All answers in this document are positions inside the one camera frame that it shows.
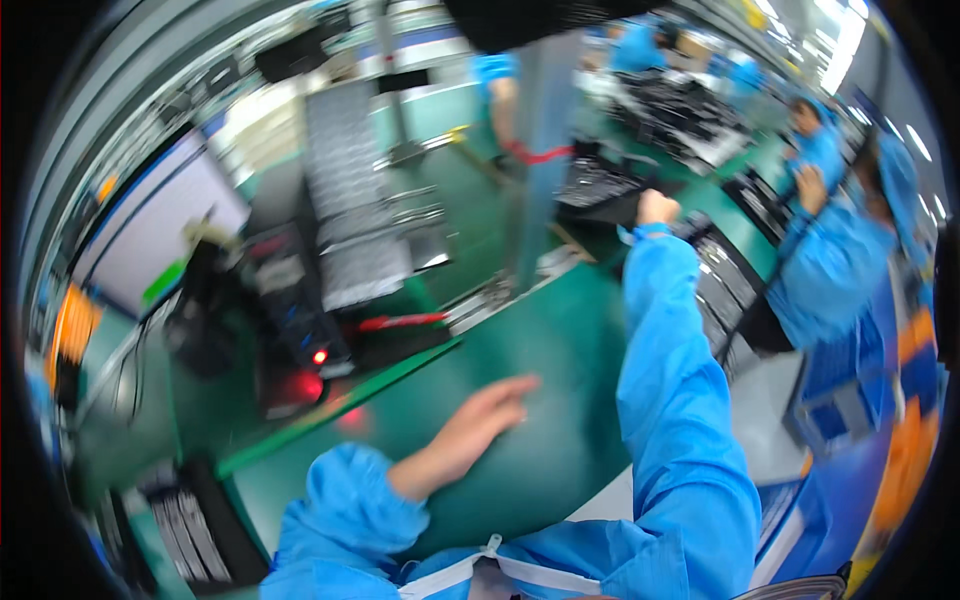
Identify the person's left hand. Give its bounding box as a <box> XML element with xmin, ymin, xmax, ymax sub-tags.
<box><xmin>386</xmin><ymin>374</ymin><xmax>543</xmax><ymax>504</ymax></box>

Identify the white board with blue frame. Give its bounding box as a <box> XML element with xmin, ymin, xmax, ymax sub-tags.
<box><xmin>69</xmin><ymin>129</ymin><xmax>253</xmax><ymax>319</ymax></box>

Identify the orange container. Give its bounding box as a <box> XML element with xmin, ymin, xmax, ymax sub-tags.
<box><xmin>46</xmin><ymin>283</ymin><xmax>104</xmax><ymax>380</ymax></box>

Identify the red handled tool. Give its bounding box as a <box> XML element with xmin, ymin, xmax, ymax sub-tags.
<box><xmin>355</xmin><ymin>310</ymin><xmax>453</xmax><ymax>333</ymax></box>

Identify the table with black trays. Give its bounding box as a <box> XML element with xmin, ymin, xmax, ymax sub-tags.
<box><xmin>596</xmin><ymin>66</ymin><xmax>753</xmax><ymax>170</ymax></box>

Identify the person's right hand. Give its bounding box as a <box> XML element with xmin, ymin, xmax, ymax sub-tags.
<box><xmin>635</xmin><ymin>189</ymin><xmax>683</xmax><ymax>231</ymax></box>

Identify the black machine with red light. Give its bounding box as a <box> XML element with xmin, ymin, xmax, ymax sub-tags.
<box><xmin>238</xmin><ymin>223</ymin><xmax>355</xmax><ymax>423</ymax></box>

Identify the grey blue post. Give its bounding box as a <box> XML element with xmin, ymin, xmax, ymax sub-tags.
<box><xmin>516</xmin><ymin>31</ymin><xmax>588</xmax><ymax>295</ymax></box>

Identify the person's body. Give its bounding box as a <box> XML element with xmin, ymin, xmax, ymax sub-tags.
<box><xmin>258</xmin><ymin>517</ymin><xmax>762</xmax><ymax>600</ymax></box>

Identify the blue plastic crate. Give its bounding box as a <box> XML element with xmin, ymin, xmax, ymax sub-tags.
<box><xmin>783</xmin><ymin>313</ymin><xmax>897</xmax><ymax>455</ymax></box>

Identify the black parts tray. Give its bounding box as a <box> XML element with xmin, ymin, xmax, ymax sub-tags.
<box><xmin>555</xmin><ymin>152</ymin><xmax>685</xmax><ymax>228</ymax></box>

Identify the row of black trays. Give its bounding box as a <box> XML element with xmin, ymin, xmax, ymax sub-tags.
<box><xmin>673</xmin><ymin>212</ymin><xmax>768</xmax><ymax>365</ymax></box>

